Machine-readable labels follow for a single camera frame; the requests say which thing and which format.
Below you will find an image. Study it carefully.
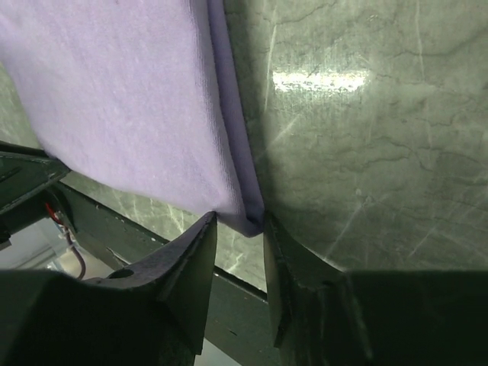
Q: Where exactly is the black base beam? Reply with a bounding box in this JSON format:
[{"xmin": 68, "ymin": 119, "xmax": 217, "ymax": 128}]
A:
[{"xmin": 52, "ymin": 183, "xmax": 280, "ymax": 365}]

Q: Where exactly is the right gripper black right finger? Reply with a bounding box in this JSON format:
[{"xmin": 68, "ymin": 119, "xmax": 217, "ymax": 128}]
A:
[{"xmin": 263, "ymin": 215, "xmax": 487, "ymax": 365}]

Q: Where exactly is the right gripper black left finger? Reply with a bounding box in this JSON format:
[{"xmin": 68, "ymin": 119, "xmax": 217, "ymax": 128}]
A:
[{"xmin": 1, "ymin": 212, "xmax": 217, "ymax": 365}]

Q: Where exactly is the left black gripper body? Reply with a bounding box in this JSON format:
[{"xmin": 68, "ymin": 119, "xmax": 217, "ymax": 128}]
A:
[{"xmin": 1, "ymin": 141, "xmax": 70, "ymax": 244}]

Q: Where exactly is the lavender t shirt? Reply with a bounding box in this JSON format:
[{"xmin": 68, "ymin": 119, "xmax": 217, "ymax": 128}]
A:
[{"xmin": 1, "ymin": 1, "xmax": 264, "ymax": 237}]

